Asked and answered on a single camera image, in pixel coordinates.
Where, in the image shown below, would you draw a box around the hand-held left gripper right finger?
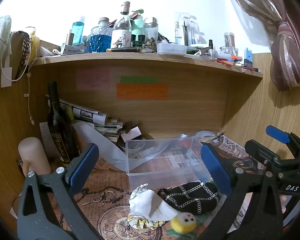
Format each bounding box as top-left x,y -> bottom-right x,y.
200,142 -> 285,240

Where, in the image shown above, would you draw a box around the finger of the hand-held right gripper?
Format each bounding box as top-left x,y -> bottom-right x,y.
266,125 -> 300,161
244,139 -> 282,172

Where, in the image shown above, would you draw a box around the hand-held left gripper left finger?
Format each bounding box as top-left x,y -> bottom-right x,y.
17,143 -> 100,240

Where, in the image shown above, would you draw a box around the black chain-pattern pouch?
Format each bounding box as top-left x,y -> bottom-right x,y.
162,181 -> 219,215

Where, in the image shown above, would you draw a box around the clear plastic box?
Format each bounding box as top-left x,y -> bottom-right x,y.
126,136 -> 213,191

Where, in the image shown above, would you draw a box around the yellow round plush toy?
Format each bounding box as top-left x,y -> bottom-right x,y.
170,212 -> 197,232

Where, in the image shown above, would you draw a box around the white drawstring pouch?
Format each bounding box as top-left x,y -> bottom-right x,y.
127,184 -> 178,223

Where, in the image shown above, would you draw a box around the person's right hand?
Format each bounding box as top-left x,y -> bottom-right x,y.
280,195 -> 288,214

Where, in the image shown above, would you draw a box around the small metal pliers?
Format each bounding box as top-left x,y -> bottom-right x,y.
202,131 -> 226,144

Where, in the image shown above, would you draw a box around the dark wine bottle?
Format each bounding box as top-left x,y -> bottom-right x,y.
46,81 -> 78,167

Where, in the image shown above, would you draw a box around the vintage printed table mat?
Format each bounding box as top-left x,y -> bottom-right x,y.
46,134 -> 267,240

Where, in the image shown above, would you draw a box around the stack of papers and magazines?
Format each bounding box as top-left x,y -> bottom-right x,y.
45,94 -> 124,144

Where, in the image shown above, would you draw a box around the beige cylinder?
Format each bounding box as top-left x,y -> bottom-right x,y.
18,137 -> 52,178

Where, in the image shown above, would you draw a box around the white paper card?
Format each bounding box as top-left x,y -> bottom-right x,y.
124,126 -> 142,141

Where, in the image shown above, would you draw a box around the small blue box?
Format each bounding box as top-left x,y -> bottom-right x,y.
244,48 -> 253,67

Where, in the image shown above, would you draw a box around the yellow white crumpled cloth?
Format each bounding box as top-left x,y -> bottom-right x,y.
127,215 -> 166,230

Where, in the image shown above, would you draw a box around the pink curtain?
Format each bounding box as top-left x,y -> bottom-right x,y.
219,0 -> 300,92

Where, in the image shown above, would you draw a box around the pink sticky note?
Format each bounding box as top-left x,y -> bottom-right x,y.
76,70 -> 110,91

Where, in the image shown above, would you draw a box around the orange sticky note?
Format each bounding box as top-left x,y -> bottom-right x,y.
116,83 -> 168,100

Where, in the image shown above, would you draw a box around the green sticky note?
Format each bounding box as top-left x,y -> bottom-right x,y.
120,76 -> 158,84

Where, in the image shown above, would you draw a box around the glass jar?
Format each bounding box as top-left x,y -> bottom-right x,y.
220,32 -> 237,56

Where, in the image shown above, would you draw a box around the small nail polish bottle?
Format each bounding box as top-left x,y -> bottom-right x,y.
208,39 -> 215,60

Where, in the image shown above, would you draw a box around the white paper tag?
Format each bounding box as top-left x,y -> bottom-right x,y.
0,66 -> 11,88

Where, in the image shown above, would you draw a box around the wooden shelf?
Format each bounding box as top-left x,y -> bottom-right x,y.
0,51 -> 264,155

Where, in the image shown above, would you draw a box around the black pen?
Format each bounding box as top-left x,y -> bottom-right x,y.
106,47 -> 143,54

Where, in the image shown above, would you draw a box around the black lace band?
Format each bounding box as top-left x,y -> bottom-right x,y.
13,30 -> 32,82

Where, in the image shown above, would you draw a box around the blue faceted glass bottle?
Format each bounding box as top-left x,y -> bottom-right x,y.
89,17 -> 113,53

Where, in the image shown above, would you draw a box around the yellow roll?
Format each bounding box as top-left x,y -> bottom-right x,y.
29,35 -> 41,58

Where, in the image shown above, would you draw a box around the white round container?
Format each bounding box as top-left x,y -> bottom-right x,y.
157,43 -> 187,56

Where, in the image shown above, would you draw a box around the light blue liquid bottle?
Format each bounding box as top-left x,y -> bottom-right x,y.
72,16 -> 86,46

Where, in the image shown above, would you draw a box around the clear bottle with fox label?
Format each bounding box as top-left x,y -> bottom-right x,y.
111,1 -> 132,49

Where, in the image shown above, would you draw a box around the clear tool blister pack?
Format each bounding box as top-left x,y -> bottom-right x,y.
174,12 -> 198,46

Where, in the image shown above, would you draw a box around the mint green spray bottle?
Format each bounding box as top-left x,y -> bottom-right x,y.
130,9 -> 146,46

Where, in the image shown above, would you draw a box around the clear bottle with silver cap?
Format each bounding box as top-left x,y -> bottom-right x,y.
144,17 -> 159,46

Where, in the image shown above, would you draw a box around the white fuzzy plush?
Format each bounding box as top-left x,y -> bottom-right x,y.
0,15 -> 12,102

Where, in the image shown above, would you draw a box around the white charging cable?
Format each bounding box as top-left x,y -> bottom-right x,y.
1,26 -> 37,125

